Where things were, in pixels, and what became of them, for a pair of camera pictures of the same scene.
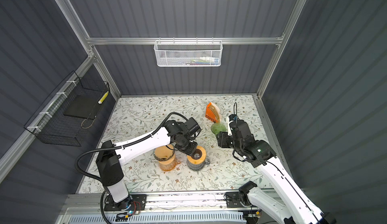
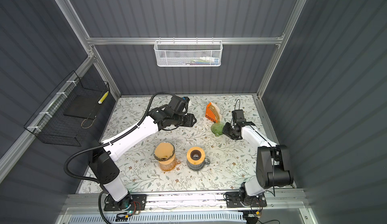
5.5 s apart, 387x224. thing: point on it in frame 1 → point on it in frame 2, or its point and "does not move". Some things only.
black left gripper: [191, 151] → [190, 119]
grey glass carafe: [198, 166] does not move
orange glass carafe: [170, 167] does not move
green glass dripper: [216, 127] does not move
